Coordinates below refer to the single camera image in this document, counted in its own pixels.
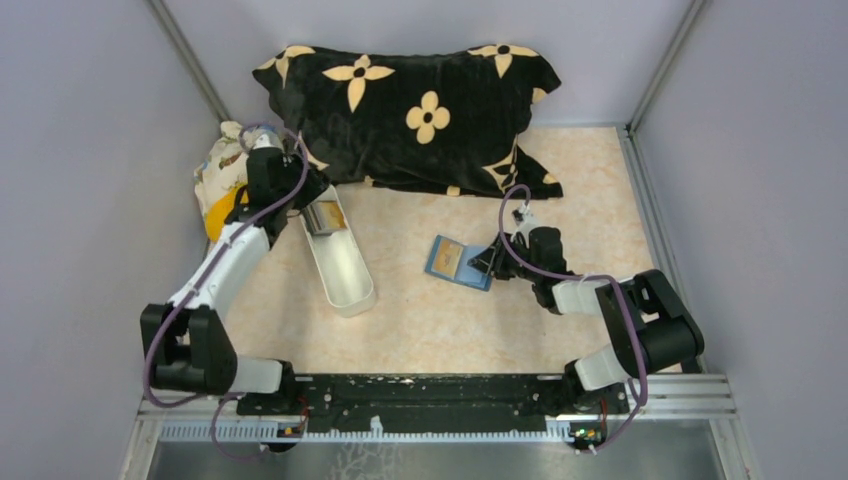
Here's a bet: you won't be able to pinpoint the yellow plastic object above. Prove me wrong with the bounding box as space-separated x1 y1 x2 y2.
203 184 246 243

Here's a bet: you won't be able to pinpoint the gold beige card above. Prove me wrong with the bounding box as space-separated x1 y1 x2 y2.
317 201 347 232

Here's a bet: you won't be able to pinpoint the floral patterned cloth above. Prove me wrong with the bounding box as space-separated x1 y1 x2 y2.
193 121 279 218

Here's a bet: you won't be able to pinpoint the black cards in tray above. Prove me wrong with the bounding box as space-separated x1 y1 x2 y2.
301 204 332 235

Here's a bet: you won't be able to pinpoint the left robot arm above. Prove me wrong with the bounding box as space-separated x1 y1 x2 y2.
140 146 330 405

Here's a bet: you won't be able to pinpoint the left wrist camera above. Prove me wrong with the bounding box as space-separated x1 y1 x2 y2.
251 129 283 150

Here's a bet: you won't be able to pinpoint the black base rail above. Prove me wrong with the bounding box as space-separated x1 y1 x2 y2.
236 374 630 434

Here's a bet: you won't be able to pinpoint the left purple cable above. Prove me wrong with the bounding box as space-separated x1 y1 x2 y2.
142 122 311 462

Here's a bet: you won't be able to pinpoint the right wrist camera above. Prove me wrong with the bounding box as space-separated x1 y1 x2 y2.
512 205 539 234

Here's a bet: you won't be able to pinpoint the orange gold VIP card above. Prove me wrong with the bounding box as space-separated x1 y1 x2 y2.
432 238 464 278

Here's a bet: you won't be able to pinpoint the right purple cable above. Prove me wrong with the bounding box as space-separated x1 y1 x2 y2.
497 184 651 453

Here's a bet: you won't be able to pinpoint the blue leather card holder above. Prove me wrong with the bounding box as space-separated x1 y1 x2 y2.
424 235 492 292

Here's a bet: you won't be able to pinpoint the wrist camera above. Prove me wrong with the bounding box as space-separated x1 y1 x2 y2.
251 129 283 150
512 205 539 234

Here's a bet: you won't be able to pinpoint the purple cable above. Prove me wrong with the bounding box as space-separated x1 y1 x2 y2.
142 122 311 462
497 184 651 453

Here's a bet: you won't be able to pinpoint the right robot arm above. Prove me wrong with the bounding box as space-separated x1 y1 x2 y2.
468 226 705 395

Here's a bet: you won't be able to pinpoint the black pillow with cream flowers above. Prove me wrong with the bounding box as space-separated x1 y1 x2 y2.
252 43 564 199

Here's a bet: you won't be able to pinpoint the white oblong plastic tray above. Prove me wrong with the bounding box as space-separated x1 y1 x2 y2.
300 186 377 318

